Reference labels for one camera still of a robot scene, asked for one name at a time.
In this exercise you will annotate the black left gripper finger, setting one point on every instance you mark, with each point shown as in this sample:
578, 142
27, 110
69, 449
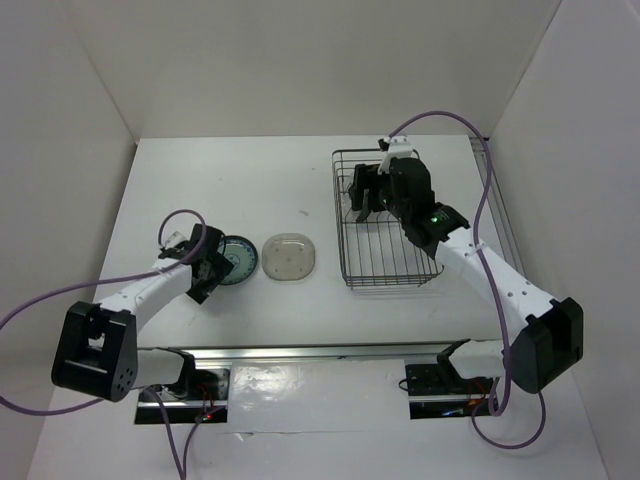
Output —
221, 267
200, 292

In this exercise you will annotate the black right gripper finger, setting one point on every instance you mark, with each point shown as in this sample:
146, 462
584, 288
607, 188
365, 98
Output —
370, 204
359, 185

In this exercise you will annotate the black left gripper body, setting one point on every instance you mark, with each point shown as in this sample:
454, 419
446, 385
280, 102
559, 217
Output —
210, 277

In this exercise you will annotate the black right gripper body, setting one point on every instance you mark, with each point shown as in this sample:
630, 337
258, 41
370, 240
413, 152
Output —
380, 183

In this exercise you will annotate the blue floral ceramic plate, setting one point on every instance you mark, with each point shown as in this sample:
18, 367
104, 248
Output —
242, 253

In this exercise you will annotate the clear textured glass plate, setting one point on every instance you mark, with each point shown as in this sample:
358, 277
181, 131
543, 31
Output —
348, 214

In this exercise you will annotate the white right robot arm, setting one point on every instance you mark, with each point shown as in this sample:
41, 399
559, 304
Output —
541, 336

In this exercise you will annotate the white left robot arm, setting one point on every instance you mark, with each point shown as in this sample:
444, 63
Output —
98, 352

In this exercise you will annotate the smoky grey glass plate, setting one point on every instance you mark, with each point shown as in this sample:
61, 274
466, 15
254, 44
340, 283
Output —
288, 257

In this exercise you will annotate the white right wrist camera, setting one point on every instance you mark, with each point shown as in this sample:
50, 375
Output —
393, 147

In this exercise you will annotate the grey wire dish rack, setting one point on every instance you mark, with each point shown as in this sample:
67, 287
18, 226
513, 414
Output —
375, 254

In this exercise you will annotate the aluminium right side rail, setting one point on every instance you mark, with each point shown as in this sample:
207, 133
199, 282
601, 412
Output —
495, 205

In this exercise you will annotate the aluminium rail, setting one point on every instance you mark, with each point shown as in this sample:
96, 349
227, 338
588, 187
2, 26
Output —
495, 205
425, 352

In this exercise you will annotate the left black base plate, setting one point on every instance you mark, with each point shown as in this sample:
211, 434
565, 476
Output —
205, 401

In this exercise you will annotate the aluminium front rail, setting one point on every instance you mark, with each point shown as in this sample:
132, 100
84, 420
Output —
425, 352

